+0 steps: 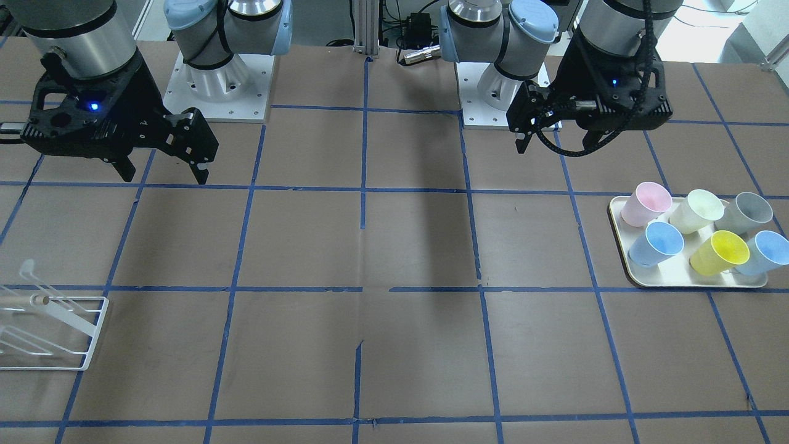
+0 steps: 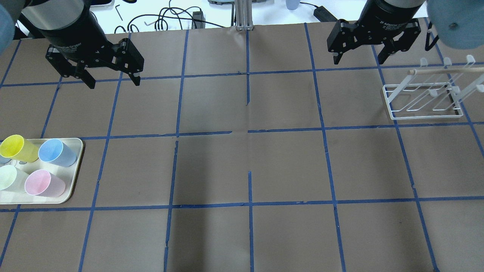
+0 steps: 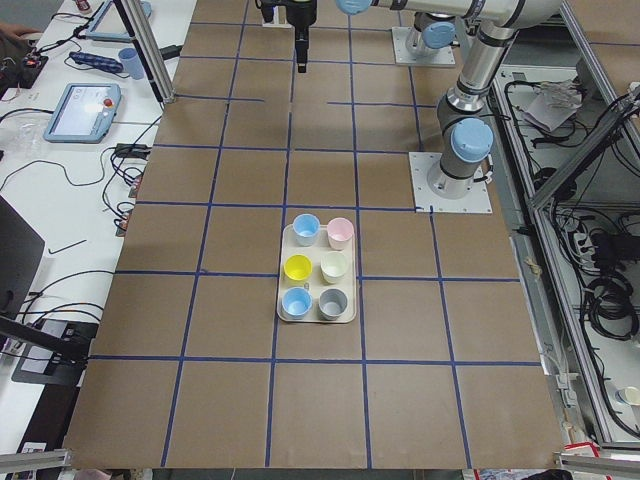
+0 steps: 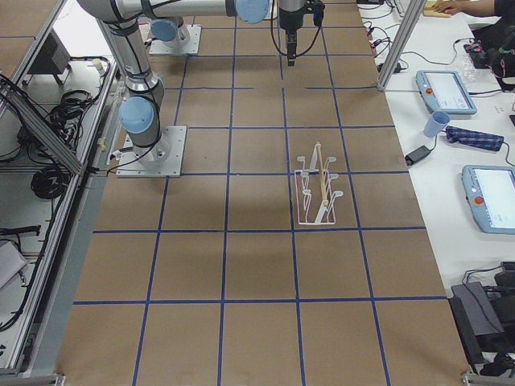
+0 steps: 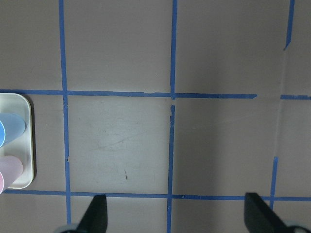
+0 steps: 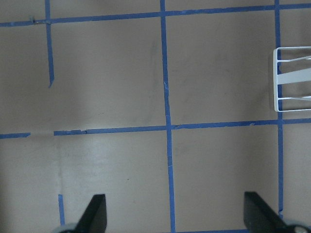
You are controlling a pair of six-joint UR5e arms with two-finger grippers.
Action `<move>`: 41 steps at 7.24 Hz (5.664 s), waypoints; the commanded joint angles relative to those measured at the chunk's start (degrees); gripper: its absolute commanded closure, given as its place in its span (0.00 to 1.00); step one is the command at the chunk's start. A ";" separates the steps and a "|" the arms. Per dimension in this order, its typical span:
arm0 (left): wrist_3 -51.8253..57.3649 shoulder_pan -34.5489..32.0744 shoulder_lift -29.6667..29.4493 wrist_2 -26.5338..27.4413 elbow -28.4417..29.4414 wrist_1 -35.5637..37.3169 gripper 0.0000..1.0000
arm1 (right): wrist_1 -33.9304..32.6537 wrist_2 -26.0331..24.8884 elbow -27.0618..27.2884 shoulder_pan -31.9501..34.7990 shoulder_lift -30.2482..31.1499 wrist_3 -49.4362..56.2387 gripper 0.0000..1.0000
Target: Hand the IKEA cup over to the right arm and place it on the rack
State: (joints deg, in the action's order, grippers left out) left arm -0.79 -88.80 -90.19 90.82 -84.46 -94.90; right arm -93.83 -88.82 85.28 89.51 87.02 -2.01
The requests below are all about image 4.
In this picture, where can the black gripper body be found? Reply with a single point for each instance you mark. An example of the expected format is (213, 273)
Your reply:
(290, 19)

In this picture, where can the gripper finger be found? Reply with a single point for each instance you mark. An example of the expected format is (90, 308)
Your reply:
(291, 48)

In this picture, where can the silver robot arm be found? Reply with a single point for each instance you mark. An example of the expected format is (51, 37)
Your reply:
(171, 31)
(140, 114)

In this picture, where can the blue cup on side table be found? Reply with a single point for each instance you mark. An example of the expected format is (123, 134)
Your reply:
(436, 123)

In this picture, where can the person's hand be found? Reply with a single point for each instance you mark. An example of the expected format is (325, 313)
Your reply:
(444, 7)

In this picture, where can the upper teach pendant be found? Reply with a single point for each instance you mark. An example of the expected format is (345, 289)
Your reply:
(445, 91)

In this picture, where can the teach pendant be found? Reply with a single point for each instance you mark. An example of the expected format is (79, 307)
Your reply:
(489, 191)
(445, 91)

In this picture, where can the black power adapter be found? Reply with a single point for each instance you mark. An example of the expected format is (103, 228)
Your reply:
(417, 155)

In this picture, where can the lower teach pendant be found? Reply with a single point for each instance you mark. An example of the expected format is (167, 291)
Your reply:
(489, 191)

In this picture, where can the aluminium frame post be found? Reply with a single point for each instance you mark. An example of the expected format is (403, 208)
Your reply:
(400, 40)

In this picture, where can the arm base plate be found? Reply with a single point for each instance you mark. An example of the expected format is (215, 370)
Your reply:
(165, 158)
(159, 48)

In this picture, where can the white wire cup rack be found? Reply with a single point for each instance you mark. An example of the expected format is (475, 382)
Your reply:
(314, 196)

